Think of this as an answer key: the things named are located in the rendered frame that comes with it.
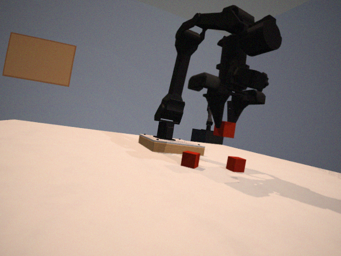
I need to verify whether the red cube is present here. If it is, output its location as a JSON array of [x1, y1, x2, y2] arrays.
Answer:
[[181, 151, 200, 169], [226, 156, 246, 173], [213, 121, 236, 138]]

